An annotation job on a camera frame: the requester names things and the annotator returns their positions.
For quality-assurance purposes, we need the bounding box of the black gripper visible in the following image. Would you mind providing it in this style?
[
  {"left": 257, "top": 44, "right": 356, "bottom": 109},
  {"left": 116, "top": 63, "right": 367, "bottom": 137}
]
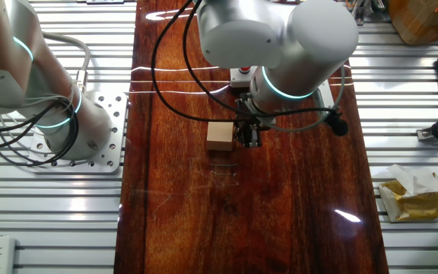
[{"left": 233, "top": 94, "right": 271, "bottom": 150}]

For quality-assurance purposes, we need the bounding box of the small wooden block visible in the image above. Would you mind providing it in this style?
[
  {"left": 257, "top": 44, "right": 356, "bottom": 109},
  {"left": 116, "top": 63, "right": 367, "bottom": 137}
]
[{"left": 206, "top": 121, "right": 235, "bottom": 152}]

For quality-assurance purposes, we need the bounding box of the grey box with red button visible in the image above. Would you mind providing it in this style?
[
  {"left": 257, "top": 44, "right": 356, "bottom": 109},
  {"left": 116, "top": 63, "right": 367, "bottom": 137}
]
[{"left": 229, "top": 65, "right": 260, "bottom": 89}]

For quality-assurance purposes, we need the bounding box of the dark red wooden board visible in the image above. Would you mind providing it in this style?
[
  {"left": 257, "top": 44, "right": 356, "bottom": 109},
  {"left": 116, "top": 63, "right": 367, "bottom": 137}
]
[{"left": 113, "top": 0, "right": 390, "bottom": 274}]

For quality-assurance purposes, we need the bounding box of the gold tissue pack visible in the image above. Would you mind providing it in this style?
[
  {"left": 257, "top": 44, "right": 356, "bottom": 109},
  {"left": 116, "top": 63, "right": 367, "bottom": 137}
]
[{"left": 377, "top": 164, "right": 438, "bottom": 224}]

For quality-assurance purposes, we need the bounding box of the brown cardboard box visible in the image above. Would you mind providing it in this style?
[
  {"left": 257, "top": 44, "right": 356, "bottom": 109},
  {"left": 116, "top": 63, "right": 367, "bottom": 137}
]
[{"left": 388, "top": 0, "right": 438, "bottom": 46}]

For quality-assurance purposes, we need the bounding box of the thin grey gripper cable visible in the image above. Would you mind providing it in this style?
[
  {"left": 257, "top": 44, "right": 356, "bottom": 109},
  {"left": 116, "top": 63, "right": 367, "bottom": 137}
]
[{"left": 268, "top": 64, "right": 346, "bottom": 133}]

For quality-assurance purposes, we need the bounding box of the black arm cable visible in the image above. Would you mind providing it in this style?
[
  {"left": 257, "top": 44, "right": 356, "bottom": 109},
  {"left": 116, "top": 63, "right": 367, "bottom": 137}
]
[
  {"left": 150, "top": 0, "right": 243, "bottom": 123},
  {"left": 182, "top": 0, "right": 336, "bottom": 117}
]

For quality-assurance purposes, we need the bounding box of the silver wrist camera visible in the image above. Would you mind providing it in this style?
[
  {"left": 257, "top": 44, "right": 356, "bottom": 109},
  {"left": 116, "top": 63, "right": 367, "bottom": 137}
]
[{"left": 312, "top": 85, "right": 336, "bottom": 113}]

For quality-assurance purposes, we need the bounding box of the black cable plug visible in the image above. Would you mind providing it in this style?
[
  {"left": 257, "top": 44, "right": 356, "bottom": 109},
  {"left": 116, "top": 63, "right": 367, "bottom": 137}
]
[{"left": 324, "top": 112, "right": 350, "bottom": 138}]

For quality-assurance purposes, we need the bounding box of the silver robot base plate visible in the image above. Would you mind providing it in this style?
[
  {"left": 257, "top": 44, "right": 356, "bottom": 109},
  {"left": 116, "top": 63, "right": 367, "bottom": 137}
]
[{"left": 28, "top": 91, "right": 129, "bottom": 175}]

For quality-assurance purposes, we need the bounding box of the black base cable bundle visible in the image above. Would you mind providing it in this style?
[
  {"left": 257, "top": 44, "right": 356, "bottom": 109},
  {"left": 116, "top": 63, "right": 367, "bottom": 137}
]
[{"left": 0, "top": 97, "right": 81, "bottom": 167}]

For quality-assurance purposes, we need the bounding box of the grey base cable with connector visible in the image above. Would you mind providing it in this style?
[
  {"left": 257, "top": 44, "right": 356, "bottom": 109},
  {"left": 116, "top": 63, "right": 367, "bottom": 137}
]
[{"left": 40, "top": 32, "right": 92, "bottom": 94}]

